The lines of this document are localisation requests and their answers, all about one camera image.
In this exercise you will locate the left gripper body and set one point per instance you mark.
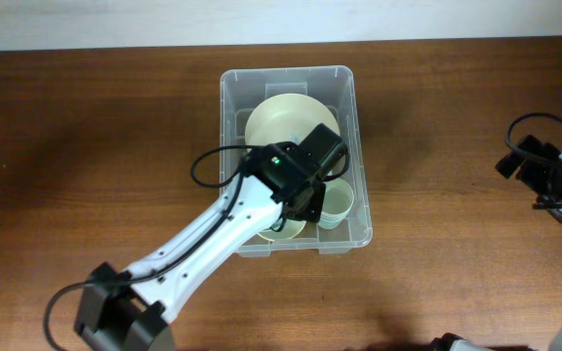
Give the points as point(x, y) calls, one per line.
point(313, 210)

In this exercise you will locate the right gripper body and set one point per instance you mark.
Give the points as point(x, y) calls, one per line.
point(541, 174)

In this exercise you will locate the mint green plastic cup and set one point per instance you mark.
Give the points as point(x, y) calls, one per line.
point(328, 226)

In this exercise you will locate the small white bowl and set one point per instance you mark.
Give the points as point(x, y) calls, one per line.
point(283, 229)

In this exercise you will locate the cream plastic cup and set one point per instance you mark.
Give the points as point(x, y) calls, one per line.
point(339, 196)

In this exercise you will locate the grey plastic cup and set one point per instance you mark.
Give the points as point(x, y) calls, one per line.
point(333, 217)

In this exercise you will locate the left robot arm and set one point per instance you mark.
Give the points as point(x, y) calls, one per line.
point(134, 309)

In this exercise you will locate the clear plastic storage container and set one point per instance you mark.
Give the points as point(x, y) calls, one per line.
point(242, 90)

